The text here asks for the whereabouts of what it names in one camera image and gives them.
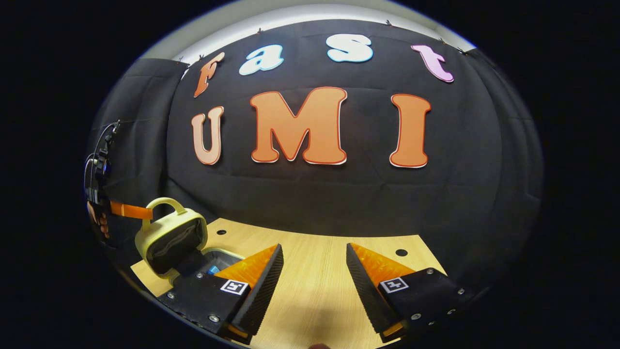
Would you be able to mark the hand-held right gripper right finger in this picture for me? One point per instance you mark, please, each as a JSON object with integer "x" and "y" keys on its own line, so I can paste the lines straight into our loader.
{"x": 368, "y": 295}

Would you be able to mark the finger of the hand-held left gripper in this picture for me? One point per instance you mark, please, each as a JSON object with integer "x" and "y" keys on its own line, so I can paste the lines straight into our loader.
{"x": 131, "y": 210}

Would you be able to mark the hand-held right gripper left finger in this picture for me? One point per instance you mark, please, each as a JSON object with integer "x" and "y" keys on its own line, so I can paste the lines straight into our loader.
{"x": 264, "y": 291}

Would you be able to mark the pale yellow suitcase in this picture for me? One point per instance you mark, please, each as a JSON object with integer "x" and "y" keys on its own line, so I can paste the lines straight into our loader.
{"x": 169, "y": 224}

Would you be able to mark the black backdrop cloth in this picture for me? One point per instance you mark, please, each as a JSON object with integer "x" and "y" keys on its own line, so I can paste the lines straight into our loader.
{"x": 339, "y": 203}

